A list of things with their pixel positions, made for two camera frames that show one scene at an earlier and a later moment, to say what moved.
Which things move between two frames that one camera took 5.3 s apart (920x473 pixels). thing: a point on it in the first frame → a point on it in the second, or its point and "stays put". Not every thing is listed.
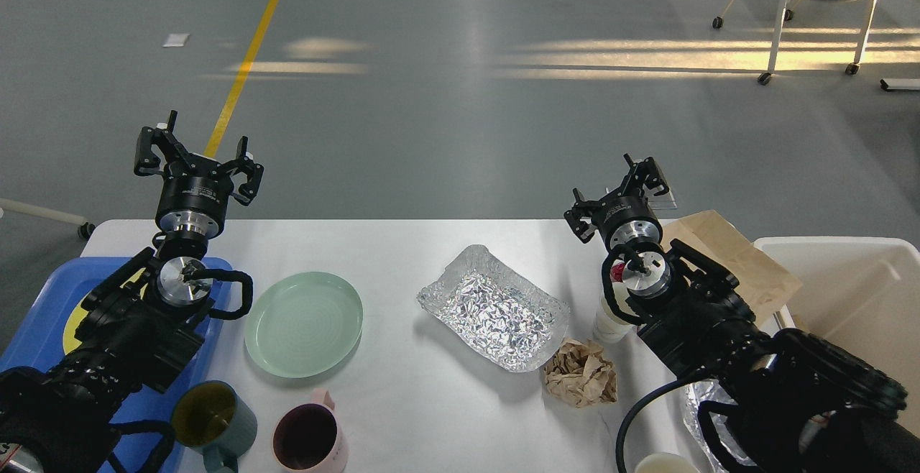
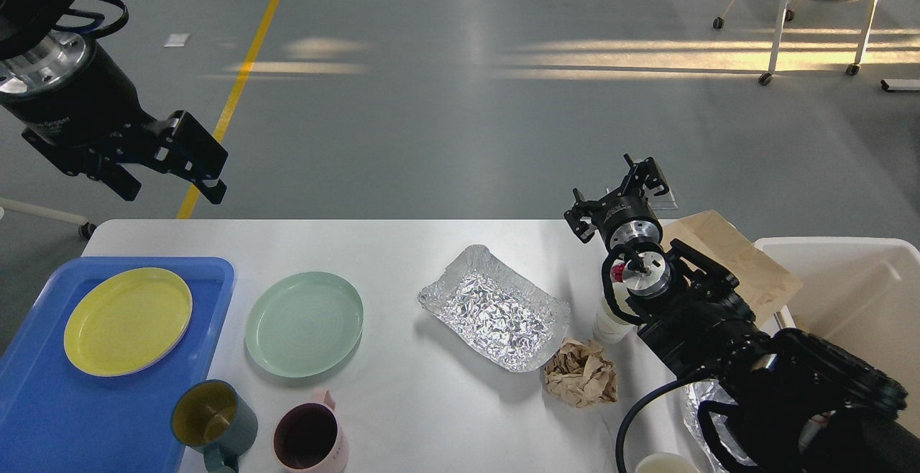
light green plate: [304, 325] stays put
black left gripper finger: [244, 162] → [186, 148]
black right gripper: [621, 219] stays put
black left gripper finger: [157, 147] → [122, 182]
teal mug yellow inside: [212, 416] stays put
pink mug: [306, 438] stays put
